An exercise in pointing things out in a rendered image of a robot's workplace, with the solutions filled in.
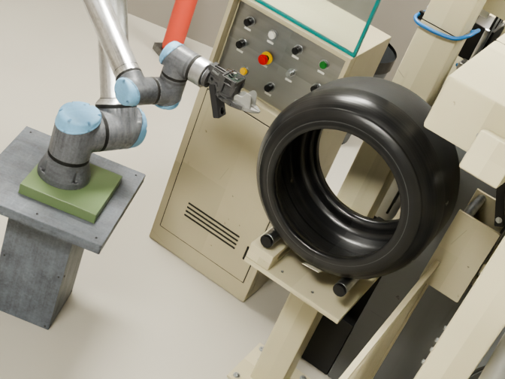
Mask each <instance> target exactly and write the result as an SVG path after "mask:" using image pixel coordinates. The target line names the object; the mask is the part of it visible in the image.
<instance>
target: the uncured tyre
mask: <svg viewBox="0 0 505 379"><path fill-rule="evenodd" d="M430 110H431V106H430V105H429V104H428V103H427V102H426V101H425V100H424V99H422V98H421V97H420V96H418V95H417V94H415V93H414V92H413V91H411V90H409V89H407V88H406V87H404V86H401V85H400V84H398V83H395V82H392V81H390V80H385V79H382V78H378V77H362V76H357V77H343V78H340V79H336V80H333V81H330V82H328V83H325V84H323V85H321V86H320V87H318V88H317V89H315V90H313V91H312V92H309V93H308V94H306V95H305V96H303V97H301V98H299V99H298V100H296V101H294V102H293V103H291V104H290V105H289V106H287V107H286V108H285V109H284V110H282V111H281V112H280V113H279V115H278V116H277V117H276V118H275V120H274V121H273V122H272V124H271V125H270V127H269V129H268V130H267V132H266V134H265V136H264V138H263V140H262V143H261V146H260V148H259V154H258V159H257V165H256V179H257V186H258V191H259V197H260V199H261V203H262V206H263V208H264V211H265V213H266V215H267V217H268V219H269V221H270V223H271V225H272V226H273V228H274V230H275V231H276V233H277V234H278V235H279V236H280V238H281V239H282V240H283V241H284V243H285V244H286V245H287V246H288V247H289V248H290V249H291V250H292V251H293V252H294V253H296V254H297V255H298V256H299V257H301V258H302V259H303V260H304V261H306V262H308V263H309V264H311V265H313V266H315V267H316V268H318V269H320V270H322V271H325V272H327V273H329V274H333V275H336V276H339V277H346V278H352V279H370V278H375V277H382V276H384V275H387V274H391V273H393V272H395V271H398V270H400V269H402V268H404V267H405V265H407V264H408V263H410V262H411V261H412V260H414V259H416V258H417V257H418V256H419V255H420V254H421V253H422V252H423V251H424V250H425V248H426V247H427V246H428V245H429V244H430V243H431V242H432V241H433V240H434V238H435V237H436V236H437V235H438V233H439V232H440V231H441V230H442V229H443V227H444V226H445V225H446V223H447V222H448V220H449V218H450V217H451V215H452V212H453V211H454V208H455V204H456V202H457V198H458V191H459V184H460V167H459V160H458V154H457V150H456V148H455V145H454V144H453V143H451V142H449V141H447V140H446V139H445V138H442V137H440V136H439V135H437V134H436V133H434V132H432V131H431V130H429V129H427V128H425V127H424V122H425V120H426V118H427V116H428V114H429V112H430ZM323 129H335V130H339V131H342V132H347V133H349V134H351V135H354V136H356V137H358V138H360V139H361V140H363V141H365V142H366V143H367V144H369V145H370V146H372V148H373V149H375V151H376V152H378V154H379V155H381V157H382V158H383V159H384V160H385V161H386V163H387V165H388V166H389V168H390V169H391V171H392V174H393V175H394V177H395V180H396V183H397V185H398V190H399V194H400V199H401V213H400V219H396V220H376V219H373V218H369V217H366V216H363V215H361V214H359V213H357V212H355V211H353V210H352V209H350V208H349V207H347V206H346V205H345V204H344V203H342V201H341V200H339V198H338V197H336V195H335V194H334V193H333V192H332V190H331V188H330V187H329V185H328V184H327V182H326V180H325V177H324V175H323V173H322V169H321V165H320V161H319V142H320V138H321V134H322V131H323ZM448 198H449V205H448V206H447V208H446V209H445V207H446V200H447V199H448Z"/></svg>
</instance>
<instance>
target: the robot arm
mask: <svg viewBox="0 0 505 379"><path fill-rule="evenodd" d="M82 2H83V5H84V7H85V9H86V12H87V13H88V16H89V18H90V20H91V23H92V25H93V28H94V30H95V33H96V35H97V36H98V66H99V81H100V99H99V100H98V101H97V102H96V103H95V106H94V105H89V103H86V102H68V103H65V104H64V105H63V106H61V108H60V109H59V111H58V114H57V115H56V118H55V123H54V127H53V132H52V135H51V139H50V143H49V147H48V150H47V152H46V153H45V154H44V156H43V157H42V158H41V160H40V161H39V163H38V168H37V172H38V175H39V177H40V178H41V179H42V180H43V181H44V182H46V183H48V184H49V185H51V186H54V187H56V188H59V189H62V190H79V189H82V188H84V187H85V186H86V185H87V184H88V183H89V180H90V177H91V171H90V167H89V160H90V156H91V154H92V153H94V152H102V151H110V150H127V149H130V148H133V147H137V146H139V145H140V144H141V143H142V142H143V141H144V139H145V137H146V134H147V118H146V115H145V113H144V112H143V111H142V110H141V109H140V108H138V107H137V105H155V106H156V107H158V108H161V109H163V110H164V109H165V110H173V109H175V108H176V107H177V106H178V105H179V103H180V101H181V99H182V94H183V91H184V89H185V86H186V82H187V80H188V81H190V82H192V83H194V84H195V85H196V86H199V87H202V86H204V87H209V90H210V100H211V106H212V112H213V118H218V119H219V118H220V117H222V116H224V115H226V112H225V103H226V104H227V105H228V106H230V107H232V108H236V109H238V110H240V111H245V112H249V113H252V114H259V113H260V110H259V108H258V107H257V106H256V98H257V93H256V91H254V90H252V91H251V92H249V93H246V92H244V91H243V92H241V89H243V87H244V84H245V83H244V82H245V80H246V77H245V76H243V75H242V74H240V73H239V72H237V71H235V70H234V69H233V70H231V69H230V68H228V69H230V70H231V71H230V70H228V69H227V70H224V69H223V68H220V67H219V63H218V62H214V63H212V62H211V61H210V60H208V59H206V58H204V57H203V56H201V55H199V54H198V53H196V52H195V51H193V50H191V49H189V48H188V47H186V46H185V45H184V44H181V43H180V42H178V41H172V42H170V43H169V44H167V45H166V46H165V48H164V49H163V50H162V52H161V54H160V56H159V62H160V63H161V64H162V65H163V67H162V71H161V74H160V76H159V77H144V74H143V72H142V70H141V69H140V68H139V65H138V63H137V61H136V58H135V56H134V54H133V52H132V49H131V48H130V45H129V28H128V10H127V0H82ZM229 73H230V74H229Z"/></svg>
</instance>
